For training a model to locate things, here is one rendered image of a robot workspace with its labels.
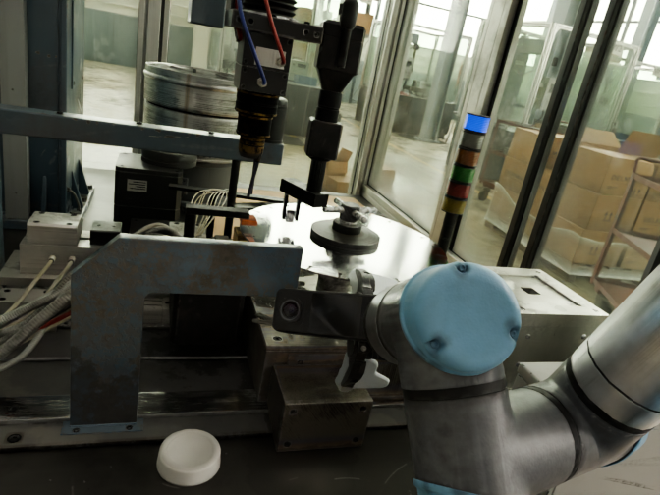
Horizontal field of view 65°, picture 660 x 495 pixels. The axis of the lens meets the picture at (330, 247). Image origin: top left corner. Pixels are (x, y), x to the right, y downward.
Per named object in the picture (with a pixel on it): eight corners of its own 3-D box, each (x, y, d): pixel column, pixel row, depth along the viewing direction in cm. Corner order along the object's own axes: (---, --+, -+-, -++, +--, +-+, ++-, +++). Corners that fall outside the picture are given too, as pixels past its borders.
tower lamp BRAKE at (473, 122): (477, 130, 100) (482, 114, 99) (491, 135, 96) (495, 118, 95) (458, 127, 98) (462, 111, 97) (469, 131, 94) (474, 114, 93)
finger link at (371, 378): (378, 413, 64) (400, 371, 58) (331, 408, 63) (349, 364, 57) (377, 391, 66) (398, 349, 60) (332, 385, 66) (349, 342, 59)
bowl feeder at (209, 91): (239, 190, 169) (252, 77, 157) (252, 222, 142) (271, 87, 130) (138, 180, 159) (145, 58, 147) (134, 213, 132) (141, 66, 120)
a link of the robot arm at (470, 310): (426, 397, 32) (406, 260, 33) (381, 384, 42) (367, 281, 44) (543, 378, 33) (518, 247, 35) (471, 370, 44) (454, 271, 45)
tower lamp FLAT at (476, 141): (473, 146, 101) (477, 131, 100) (486, 151, 97) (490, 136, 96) (453, 143, 99) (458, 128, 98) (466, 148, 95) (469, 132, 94)
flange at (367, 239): (296, 228, 82) (298, 212, 81) (345, 222, 89) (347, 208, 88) (344, 254, 75) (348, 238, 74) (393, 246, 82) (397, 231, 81)
